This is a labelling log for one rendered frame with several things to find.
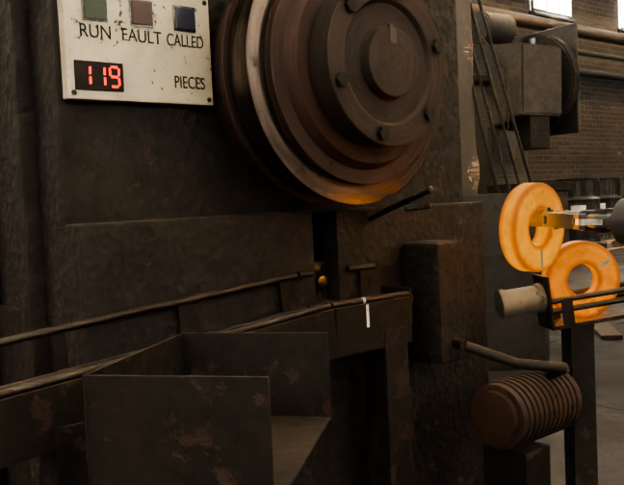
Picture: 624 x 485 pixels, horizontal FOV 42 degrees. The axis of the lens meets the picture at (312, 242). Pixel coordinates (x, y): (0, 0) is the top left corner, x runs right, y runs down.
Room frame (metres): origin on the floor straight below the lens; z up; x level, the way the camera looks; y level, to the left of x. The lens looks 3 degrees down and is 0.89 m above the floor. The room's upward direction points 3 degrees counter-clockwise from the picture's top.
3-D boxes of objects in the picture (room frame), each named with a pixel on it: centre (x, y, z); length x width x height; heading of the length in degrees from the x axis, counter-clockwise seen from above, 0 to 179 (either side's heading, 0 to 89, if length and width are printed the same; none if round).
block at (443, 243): (1.61, -0.24, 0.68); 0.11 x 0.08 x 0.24; 41
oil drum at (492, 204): (4.27, -0.94, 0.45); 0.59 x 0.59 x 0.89
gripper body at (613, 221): (1.31, -0.49, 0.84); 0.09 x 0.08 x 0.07; 40
